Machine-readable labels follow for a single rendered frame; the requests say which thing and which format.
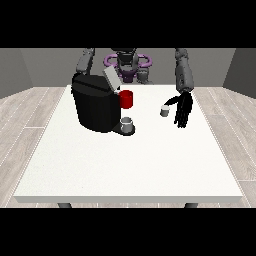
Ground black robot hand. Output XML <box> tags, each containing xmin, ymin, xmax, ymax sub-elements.
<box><xmin>163</xmin><ymin>91</ymin><xmax>194</xmax><ymax>129</ymax></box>

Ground small grey coffee pod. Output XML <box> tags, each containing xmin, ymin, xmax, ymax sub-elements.
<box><xmin>159</xmin><ymin>104</ymin><xmax>171</xmax><ymax>118</ymax></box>

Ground red pod holder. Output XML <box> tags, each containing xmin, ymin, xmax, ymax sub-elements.
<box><xmin>119</xmin><ymin>89</ymin><xmax>134</xmax><ymax>110</ymax></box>

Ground pale grey machine lid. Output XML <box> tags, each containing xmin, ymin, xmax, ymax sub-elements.
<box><xmin>102</xmin><ymin>65</ymin><xmax>122</xmax><ymax>91</ymax></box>

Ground black coffee machine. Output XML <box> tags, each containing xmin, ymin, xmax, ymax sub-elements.
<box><xmin>71</xmin><ymin>72</ymin><xmax>137</xmax><ymax>137</ymax></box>

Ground small grey cup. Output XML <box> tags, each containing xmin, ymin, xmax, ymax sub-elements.
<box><xmin>120</xmin><ymin>116</ymin><xmax>134</xmax><ymax>134</ymax></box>

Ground grey robot trunk purple rings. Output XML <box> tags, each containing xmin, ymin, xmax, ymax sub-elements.
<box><xmin>103</xmin><ymin>48</ymin><xmax>155</xmax><ymax>86</ymax></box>

